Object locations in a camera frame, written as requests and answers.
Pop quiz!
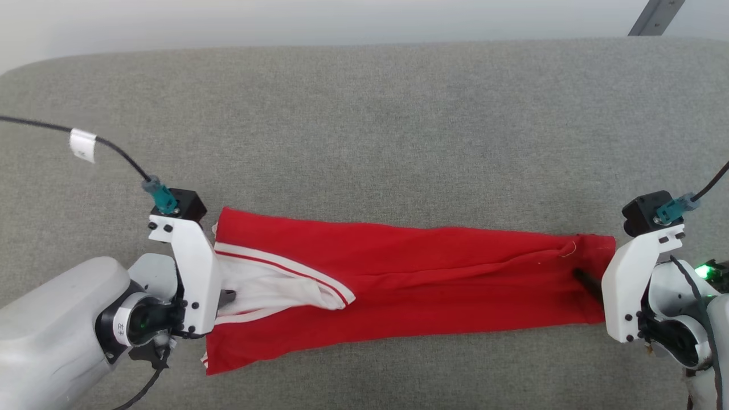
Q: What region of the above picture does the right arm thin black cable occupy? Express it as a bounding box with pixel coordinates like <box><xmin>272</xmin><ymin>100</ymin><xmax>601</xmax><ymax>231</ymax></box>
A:
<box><xmin>669</xmin><ymin>256</ymin><xmax>724</xmax><ymax>410</ymax></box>

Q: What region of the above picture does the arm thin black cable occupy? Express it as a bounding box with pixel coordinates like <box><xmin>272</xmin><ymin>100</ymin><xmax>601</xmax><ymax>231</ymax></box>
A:
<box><xmin>669</xmin><ymin>256</ymin><xmax>724</xmax><ymax>410</ymax></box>
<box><xmin>114</xmin><ymin>342</ymin><xmax>171</xmax><ymax>410</ymax></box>

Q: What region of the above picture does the left camera cable teal plug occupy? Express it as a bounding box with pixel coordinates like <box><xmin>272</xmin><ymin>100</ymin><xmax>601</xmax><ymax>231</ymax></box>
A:
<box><xmin>0</xmin><ymin>116</ymin><xmax>178</xmax><ymax>215</ymax></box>

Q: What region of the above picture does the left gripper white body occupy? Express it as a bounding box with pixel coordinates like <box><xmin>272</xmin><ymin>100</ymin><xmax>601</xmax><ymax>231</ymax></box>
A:
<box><xmin>148</xmin><ymin>214</ymin><xmax>223</xmax><ymax>337</ymax></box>

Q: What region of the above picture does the red and white t-shirt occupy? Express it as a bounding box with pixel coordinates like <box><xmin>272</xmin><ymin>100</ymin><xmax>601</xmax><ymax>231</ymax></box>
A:
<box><xmin>200</xmin><ymin>207</ymin><xmax>617</xmax><ymax>376</ymax></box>

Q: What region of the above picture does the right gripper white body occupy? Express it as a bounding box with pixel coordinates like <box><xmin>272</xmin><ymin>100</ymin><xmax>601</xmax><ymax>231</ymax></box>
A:
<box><xmin>601</xmin><ymin>224</ymin><xmax>686</xmax><ymax>344</ymax></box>

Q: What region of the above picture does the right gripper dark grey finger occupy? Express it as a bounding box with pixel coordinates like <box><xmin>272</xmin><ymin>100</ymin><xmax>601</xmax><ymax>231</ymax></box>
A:
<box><xmin>572</xmin><ymin>268</ymin><xmax>605</xmax><ymax>303</ymax></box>

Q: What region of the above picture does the grey fabric sofa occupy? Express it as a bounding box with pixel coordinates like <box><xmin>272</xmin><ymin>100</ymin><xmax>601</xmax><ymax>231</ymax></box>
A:
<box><xmin>0</xmin><ymin>37</ymin><xmax>729</xmax><ymax>410</ymax></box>

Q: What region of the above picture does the grey metal bar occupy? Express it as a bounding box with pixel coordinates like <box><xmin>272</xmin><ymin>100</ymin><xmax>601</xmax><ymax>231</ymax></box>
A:
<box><xmin>628</xmin><ymin>0</ymin><xmax>686</xmax><ymax>36</ymax></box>

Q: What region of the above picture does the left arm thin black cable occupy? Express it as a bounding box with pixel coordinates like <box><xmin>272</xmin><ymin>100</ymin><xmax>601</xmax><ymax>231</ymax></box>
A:
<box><xmin>114</xmin><ymin>342</ymin><xmax>171</xmax><ymax>410</ymax></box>

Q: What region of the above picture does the white cable label tag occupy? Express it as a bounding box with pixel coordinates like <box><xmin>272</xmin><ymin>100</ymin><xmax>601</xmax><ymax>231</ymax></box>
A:
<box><xmin>69</xmin><ymin>129</ymin><xmax>97</xmax><ymax>164</ymax></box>

